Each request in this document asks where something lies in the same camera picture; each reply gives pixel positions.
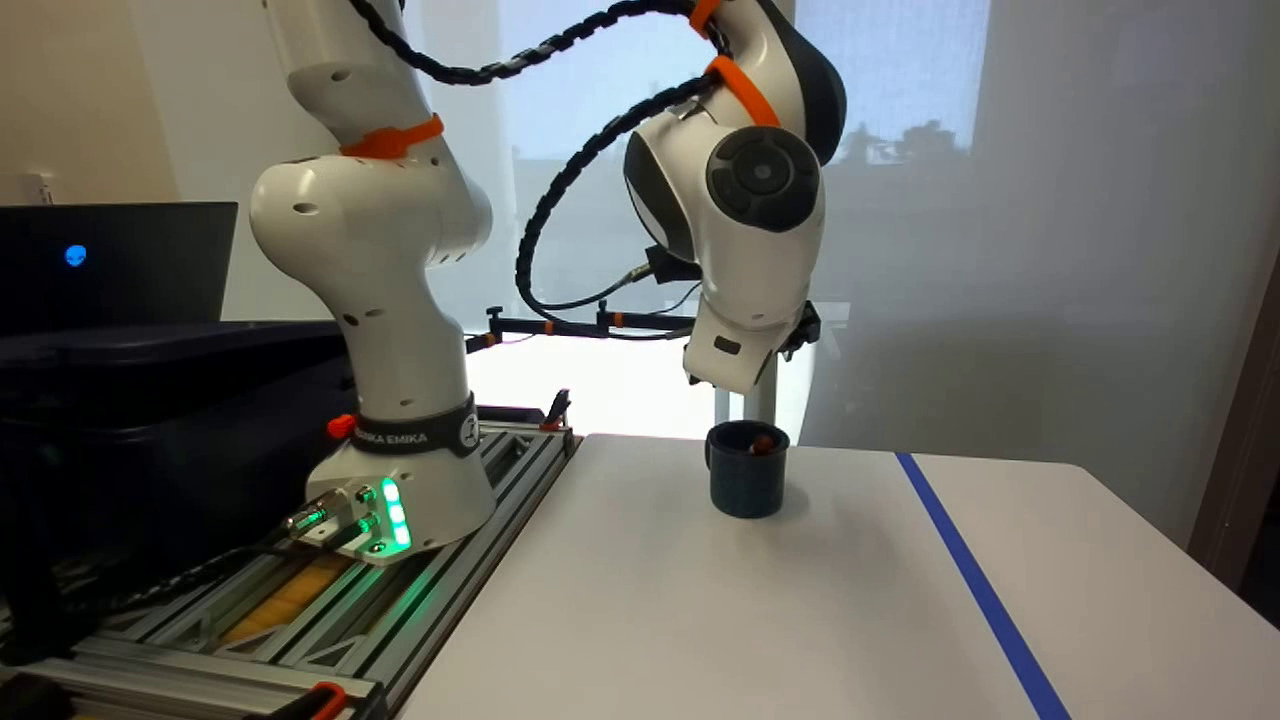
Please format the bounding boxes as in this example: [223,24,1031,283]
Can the black braided cable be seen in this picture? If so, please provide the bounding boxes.
[348,0,731,332]

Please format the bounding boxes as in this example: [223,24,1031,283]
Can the blue tape strip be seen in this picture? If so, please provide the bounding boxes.
[890,449,1074,720]

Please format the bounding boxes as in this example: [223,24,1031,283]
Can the grey metal stand pole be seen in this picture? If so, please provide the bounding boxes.
[739,357,783,432]

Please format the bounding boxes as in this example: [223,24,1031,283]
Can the aluminium extrusion base frame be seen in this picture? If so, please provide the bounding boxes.
[22,391,583,720]

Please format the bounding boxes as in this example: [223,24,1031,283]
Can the black box with blue light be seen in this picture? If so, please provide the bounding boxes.
[0,197,244,337]

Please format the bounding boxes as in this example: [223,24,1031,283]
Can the dark teal speckled cup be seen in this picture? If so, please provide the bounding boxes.
[698,419,790,520]

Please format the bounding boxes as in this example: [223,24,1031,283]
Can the large black case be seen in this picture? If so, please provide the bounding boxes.
[0,317,364,670]

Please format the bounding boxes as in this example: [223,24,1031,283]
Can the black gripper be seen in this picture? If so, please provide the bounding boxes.
[781,298,824,360]

